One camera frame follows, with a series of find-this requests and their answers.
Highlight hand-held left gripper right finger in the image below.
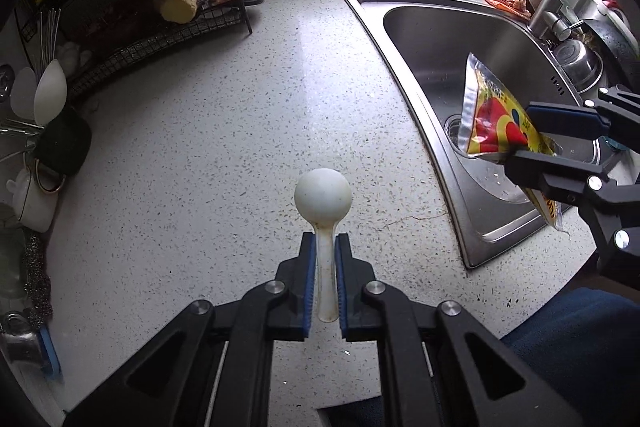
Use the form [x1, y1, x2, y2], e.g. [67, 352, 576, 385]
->
[334, 233, 586, 427]

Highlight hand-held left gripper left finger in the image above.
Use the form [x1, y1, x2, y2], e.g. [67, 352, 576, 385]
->
[62, 232, 317, 427]

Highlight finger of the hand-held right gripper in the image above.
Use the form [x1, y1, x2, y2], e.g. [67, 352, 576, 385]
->
[525, 84, 640, 152]
[504, 147, 640, 288]

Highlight yellow red sachet packet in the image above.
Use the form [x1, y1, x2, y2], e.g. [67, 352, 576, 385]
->
[459, 53, 571, 235]

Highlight white plastic spoon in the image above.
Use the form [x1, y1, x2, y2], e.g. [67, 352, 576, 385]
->
[294, 168, 353, 324]

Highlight black frying pan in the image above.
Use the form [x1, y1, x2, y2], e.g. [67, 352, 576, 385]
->
[580, 19, 640, 78]

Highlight white rice cooker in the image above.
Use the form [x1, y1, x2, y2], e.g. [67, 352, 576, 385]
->
[587, 0, 631, 28]

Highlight stainless steel sink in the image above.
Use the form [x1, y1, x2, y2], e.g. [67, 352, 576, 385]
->
[341, 0, 601, 270]

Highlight person's blue trousers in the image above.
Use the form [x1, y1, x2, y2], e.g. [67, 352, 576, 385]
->
[315, 287, 640, 427]

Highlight blue sponge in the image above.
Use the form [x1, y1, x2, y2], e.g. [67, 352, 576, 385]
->
[37, 324, 62, 378]

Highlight steel wool scrubber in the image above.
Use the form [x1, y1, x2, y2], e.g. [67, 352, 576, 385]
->
[20, 232, 53, 323]

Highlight dark green utensil mug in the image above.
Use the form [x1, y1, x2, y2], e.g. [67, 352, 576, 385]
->
[32, 107, 93, 192]

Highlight white ceramic mug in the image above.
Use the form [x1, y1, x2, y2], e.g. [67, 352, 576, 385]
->
[6, 167, 58, 233]

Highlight white rice paddle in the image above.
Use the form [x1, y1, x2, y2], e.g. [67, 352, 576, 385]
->
[34, 59, 68, 128]
[10, 67, 38, 118]

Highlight garlic bulbs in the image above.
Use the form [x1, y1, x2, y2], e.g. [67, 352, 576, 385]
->
[55, 42, 93, 72]

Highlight bundle of steel chopsticks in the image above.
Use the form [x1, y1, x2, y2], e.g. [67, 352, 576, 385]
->
[37, 7, 63, 62]

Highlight black wire rack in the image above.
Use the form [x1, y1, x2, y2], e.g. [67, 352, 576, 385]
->
[15, 0, 253, 100]

